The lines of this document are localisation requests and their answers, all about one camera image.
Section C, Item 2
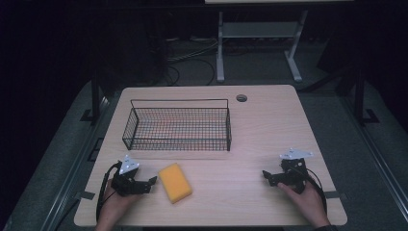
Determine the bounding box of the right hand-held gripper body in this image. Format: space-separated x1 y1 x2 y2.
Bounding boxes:
268 147 314 194

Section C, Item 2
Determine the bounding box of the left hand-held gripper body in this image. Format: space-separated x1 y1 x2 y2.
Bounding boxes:
111 154 152 197

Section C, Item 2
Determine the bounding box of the yellow sponge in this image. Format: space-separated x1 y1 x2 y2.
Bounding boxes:
158 162 193 205

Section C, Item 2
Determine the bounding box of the black wire basket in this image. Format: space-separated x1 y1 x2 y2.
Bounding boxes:
121 98 233 152

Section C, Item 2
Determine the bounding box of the person's left hand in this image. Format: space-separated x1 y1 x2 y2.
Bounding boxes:
94 178 142 231

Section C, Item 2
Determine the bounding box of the person's right hand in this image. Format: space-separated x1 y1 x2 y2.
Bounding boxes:
277 176 331 228

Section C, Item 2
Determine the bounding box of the grey metal stand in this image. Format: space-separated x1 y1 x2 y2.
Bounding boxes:
216 10 309 84

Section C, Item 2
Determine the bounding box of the black cable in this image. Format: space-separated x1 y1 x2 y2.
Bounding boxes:
303 167 329 216
95 161 123 222

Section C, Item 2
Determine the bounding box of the black metal post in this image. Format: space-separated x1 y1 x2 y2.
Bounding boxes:
79 68 107 123
352 65 381 125

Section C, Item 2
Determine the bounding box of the bundle of floor cables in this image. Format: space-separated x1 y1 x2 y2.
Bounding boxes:
160 37 222 87

